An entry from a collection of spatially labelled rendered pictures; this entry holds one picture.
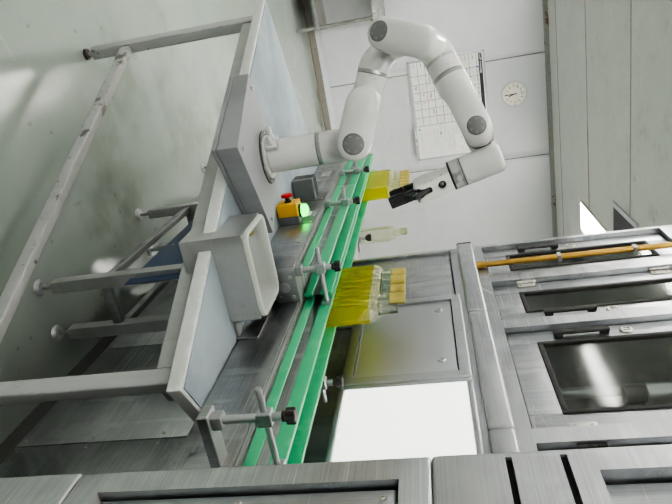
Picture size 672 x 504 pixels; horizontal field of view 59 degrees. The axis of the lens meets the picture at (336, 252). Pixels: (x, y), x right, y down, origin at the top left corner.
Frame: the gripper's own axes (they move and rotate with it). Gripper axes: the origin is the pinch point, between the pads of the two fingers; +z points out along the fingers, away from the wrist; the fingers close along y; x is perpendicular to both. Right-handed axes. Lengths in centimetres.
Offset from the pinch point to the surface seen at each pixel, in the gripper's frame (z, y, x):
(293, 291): 35.3, -7.1, -11.9
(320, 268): 25.3, -7.3, -8.3
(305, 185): 38, 61, 1
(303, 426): 31, -49, -26
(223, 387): 45, -46, -13
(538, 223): -68, 591, -260
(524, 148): -83, 591, -161
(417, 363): 10.8, -13.4, -41.2
